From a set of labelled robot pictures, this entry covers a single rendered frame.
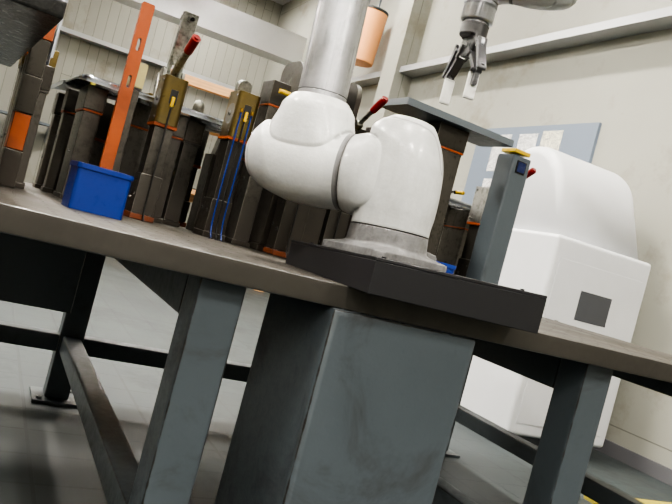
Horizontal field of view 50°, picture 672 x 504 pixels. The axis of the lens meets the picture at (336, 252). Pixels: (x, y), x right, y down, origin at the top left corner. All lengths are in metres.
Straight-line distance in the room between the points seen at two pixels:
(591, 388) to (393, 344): 0.54
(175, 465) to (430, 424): 0.45
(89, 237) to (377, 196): 0.53
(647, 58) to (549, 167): 1.38
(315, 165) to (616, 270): 2.91
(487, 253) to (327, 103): 0.84
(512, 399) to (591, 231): 0.99
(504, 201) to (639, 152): 2.90
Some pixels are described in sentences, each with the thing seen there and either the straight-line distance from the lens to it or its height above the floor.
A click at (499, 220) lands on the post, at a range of 2.10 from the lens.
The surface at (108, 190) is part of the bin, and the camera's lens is 1.47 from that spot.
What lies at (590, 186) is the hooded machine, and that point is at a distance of 4.17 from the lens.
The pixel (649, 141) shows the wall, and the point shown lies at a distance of 4.92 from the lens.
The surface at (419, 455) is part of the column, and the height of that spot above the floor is 0.43.
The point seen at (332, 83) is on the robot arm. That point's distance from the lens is 1.45.
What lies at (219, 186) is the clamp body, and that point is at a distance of 1.82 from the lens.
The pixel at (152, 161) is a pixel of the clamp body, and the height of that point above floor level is 0.84.
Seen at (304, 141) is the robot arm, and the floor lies 0.94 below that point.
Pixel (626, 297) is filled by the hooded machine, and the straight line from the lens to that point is 4.19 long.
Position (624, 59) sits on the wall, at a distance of 5.34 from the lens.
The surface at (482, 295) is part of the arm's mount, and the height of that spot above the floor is 0.74.
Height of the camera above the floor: 0.76
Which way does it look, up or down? level
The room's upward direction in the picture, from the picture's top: 15 degrees clockwise
